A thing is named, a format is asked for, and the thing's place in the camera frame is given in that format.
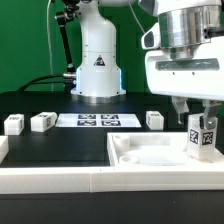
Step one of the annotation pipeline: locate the white square table top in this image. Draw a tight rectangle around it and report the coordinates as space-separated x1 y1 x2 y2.
107 132 224 166

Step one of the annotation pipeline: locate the black cable bundle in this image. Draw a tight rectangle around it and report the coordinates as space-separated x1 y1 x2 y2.
16 73 77 92

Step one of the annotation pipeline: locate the white workspace frame wall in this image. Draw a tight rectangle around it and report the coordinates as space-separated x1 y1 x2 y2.
0 134 224 195

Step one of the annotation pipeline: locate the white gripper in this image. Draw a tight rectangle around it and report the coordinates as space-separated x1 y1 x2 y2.
145 46 224 130

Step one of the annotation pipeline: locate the white thin cable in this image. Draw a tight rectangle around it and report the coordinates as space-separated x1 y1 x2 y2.
46 0 56 92

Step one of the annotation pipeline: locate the white sheet with fiducial markers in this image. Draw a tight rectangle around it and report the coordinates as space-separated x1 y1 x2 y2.
56 113 141 128

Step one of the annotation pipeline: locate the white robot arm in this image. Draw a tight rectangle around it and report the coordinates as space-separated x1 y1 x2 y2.
67 0 224 129

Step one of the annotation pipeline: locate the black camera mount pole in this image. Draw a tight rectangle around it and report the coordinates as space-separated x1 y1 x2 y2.
54 0 81 79

